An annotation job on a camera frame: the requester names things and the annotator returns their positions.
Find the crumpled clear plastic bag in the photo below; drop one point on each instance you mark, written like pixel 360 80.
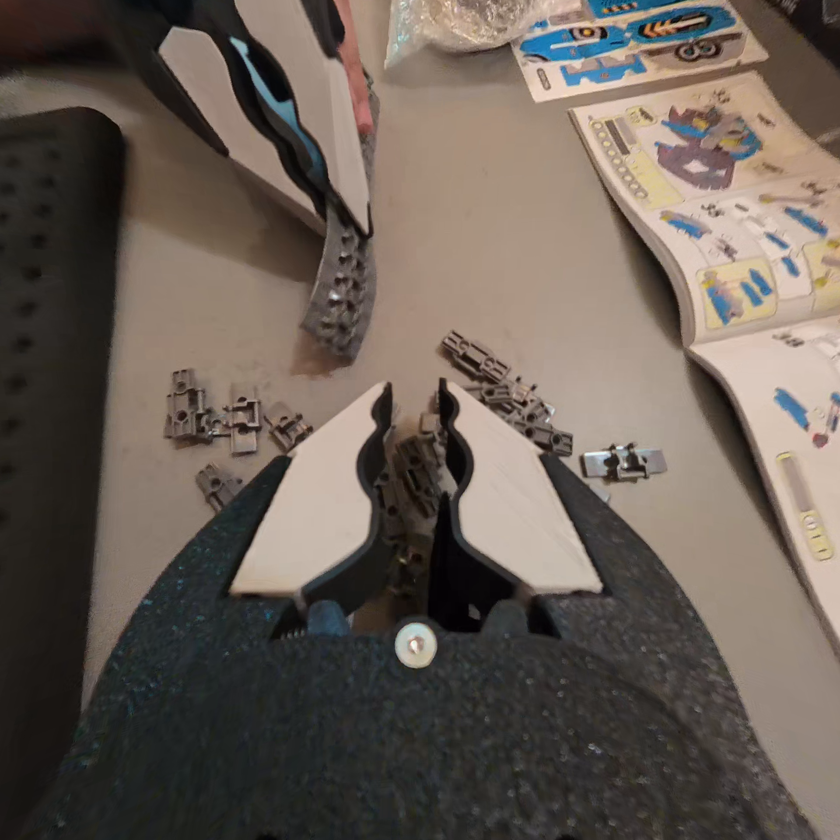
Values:
pixel 459 26

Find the person's left hand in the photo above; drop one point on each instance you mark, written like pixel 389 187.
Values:
pixel 358 85

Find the blue sticker sheet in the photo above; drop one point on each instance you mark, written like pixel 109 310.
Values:
pixel 590 46

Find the instruction booklet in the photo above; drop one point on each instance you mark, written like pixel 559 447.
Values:
pixel 722 197

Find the pile of grey track links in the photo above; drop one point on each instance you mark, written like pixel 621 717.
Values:
pixel 190 413

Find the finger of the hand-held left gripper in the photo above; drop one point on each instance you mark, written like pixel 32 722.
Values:
pixel 328 118
pixel 223 124

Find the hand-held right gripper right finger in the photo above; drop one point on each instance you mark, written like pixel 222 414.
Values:
pixel 525 525

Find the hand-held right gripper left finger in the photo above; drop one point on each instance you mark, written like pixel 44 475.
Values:
pixel 308 525

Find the black perforated chair armrest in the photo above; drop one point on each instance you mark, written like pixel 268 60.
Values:
pixel 52 328

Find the grey desk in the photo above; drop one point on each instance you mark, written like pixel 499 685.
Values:
pixel 492 229

